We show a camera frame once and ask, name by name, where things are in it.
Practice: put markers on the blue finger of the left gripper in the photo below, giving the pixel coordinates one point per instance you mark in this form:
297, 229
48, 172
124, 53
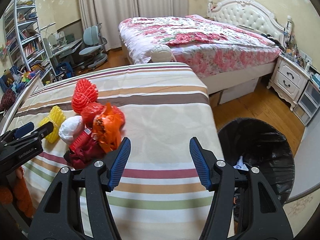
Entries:
24, 130

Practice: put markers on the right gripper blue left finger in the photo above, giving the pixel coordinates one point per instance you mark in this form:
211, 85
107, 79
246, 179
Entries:
120, 159

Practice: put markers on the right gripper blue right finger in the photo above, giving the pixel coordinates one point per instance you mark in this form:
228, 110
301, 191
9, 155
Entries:
203, 161

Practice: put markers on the dark red bag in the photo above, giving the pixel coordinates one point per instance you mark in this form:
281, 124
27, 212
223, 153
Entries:
84, 155

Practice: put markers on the yellow foam fruit net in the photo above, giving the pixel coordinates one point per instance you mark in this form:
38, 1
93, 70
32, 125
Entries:
56, 117

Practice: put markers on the orange plastic bag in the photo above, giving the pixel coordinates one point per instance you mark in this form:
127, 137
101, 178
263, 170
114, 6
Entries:
107, 127

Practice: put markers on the red cylindrical bottle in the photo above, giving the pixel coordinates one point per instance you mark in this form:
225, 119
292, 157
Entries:
81, 140

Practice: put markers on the orange paper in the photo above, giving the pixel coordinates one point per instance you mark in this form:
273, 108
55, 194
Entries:
20, 192

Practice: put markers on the black trash bag bin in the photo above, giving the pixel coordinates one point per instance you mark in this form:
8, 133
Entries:
249, 142

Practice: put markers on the striped bed sheet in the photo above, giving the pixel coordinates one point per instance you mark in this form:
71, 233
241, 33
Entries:
165, 105

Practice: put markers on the white crumpled paper ball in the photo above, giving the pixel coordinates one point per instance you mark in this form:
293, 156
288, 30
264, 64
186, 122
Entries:
71, 128

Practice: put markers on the red foam fruit net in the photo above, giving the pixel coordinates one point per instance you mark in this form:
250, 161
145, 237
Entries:
85, 92

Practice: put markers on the grey study desk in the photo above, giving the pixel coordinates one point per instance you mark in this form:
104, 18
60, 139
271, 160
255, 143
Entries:
56, 47

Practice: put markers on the teal desk chair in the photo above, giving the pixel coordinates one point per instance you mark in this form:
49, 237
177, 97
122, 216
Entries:
94, 52

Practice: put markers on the white bookshelf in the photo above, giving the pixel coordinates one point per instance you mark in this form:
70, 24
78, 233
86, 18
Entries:
24, 41

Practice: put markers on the plastic drawer unit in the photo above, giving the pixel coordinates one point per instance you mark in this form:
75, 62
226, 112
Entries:
308, 103

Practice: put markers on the floral bed quilt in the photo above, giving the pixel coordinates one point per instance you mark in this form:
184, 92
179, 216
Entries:
206, 46

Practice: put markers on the white nightstand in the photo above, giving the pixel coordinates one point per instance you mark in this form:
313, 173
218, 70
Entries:
289, 80

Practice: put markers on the beige curtains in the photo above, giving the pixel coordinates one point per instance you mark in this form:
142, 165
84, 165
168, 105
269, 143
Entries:
109, 13

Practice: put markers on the white tufted headboard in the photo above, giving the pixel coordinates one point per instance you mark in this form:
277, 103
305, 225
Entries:
247, 14

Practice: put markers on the white bed frame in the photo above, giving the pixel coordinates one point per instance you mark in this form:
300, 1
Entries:
220, 81

